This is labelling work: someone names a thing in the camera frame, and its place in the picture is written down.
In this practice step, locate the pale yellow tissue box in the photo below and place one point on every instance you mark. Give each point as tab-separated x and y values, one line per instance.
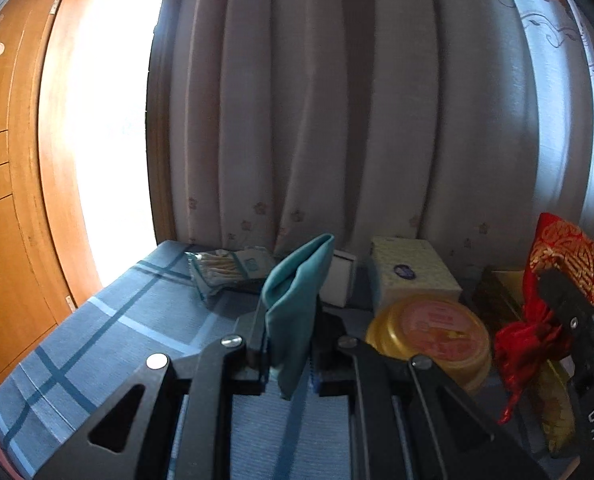
412	270

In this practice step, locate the beige floral curtain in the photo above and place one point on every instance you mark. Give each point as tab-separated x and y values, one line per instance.
327	110

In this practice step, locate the red embroidered pouch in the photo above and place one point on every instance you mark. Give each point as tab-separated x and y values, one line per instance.
562	250

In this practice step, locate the cotton swab pack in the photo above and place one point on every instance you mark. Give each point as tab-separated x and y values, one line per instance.
222	270

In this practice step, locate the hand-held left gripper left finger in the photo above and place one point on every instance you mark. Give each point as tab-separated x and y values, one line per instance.
254	355

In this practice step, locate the round yellow plastic container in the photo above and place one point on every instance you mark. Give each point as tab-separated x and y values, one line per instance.
427	325

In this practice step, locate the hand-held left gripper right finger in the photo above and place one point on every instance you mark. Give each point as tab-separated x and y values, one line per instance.
327	360

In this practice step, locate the blue plaid bed sheet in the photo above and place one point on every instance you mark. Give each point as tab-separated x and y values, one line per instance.
127	320

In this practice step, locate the yellow glossy wrapper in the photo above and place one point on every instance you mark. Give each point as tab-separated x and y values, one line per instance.
559	410

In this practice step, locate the small white box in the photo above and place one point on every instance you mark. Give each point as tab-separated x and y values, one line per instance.
339	280

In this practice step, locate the wooden door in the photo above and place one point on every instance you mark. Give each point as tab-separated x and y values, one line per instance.
7	210

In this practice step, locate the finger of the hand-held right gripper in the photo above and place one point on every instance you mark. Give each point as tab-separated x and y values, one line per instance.
572	305

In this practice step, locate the metal door hinge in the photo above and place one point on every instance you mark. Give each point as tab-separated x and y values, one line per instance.
55	5
69	303

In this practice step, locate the teal cloth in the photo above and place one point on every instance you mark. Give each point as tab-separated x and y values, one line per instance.
292	310

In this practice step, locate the dark brown door frame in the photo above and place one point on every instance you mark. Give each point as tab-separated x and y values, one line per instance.
157	135

